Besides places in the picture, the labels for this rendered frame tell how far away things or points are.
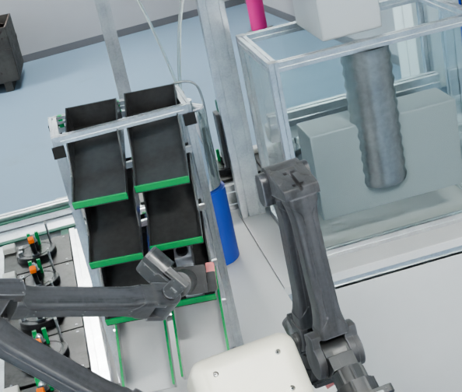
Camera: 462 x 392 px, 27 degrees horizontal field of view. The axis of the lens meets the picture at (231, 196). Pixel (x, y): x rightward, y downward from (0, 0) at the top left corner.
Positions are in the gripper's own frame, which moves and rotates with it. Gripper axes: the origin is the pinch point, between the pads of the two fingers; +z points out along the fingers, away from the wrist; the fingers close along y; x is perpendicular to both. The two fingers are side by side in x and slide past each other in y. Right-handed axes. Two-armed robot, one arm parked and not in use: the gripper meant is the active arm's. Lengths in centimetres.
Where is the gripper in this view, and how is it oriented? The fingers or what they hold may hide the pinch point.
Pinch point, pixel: (189, 278)
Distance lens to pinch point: 236.0
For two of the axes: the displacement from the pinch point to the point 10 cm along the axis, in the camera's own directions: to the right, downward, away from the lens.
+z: 0.8, 0.1, 10.0
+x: 1.4, 9.9, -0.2
